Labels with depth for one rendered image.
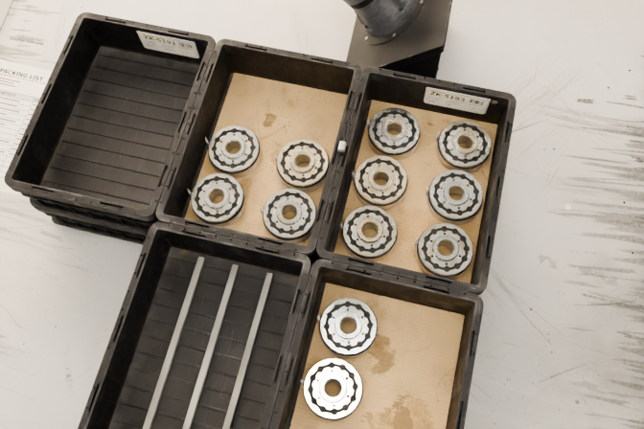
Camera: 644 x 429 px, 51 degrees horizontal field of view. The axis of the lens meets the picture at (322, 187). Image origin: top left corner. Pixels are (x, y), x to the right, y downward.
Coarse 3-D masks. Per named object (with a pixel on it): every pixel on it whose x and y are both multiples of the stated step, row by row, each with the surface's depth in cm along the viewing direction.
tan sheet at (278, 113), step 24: (240, 96) 143; (264, 96) 143; (288, 96) 143; (312, 96) 143; (336, 96) 142; (240, 120) 141; (264, 120) 141; (288, 120) 141; (312, 120) 140; (336, 120) 140; (264, 144) 139; (264, 168) 137; (264, 192) 135; (312, 192) 134; (192, 216) 133; (288, 216) 133
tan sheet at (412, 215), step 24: (432, 120) 139; (456, 120) 139; (432, 144) 137; (408, 168) 136; (432, 168) 135; (408, 192) 134; (408, 216) 132; (432, 216) 132; (480, 216) 131; (336, 240) 130; (408, 240) 130; (408, 264) 128
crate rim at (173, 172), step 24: (216, 48) 136; (240, 48) 136; (264, 48) 136; (360, 72) 133; (192, 120) 130; (336, 144) 127; (336, 168) 125; (168, 192) 125; (168, 216) 123; (264, 240) 122; (312, 240) 120
